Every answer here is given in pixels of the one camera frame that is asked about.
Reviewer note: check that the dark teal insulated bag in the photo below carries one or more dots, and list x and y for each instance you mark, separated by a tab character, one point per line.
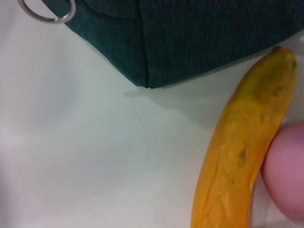
190	35

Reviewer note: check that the yellow banana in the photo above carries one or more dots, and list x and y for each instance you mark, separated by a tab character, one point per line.
242	142

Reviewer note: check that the pink ball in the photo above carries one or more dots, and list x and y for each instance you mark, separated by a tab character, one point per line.
287	171

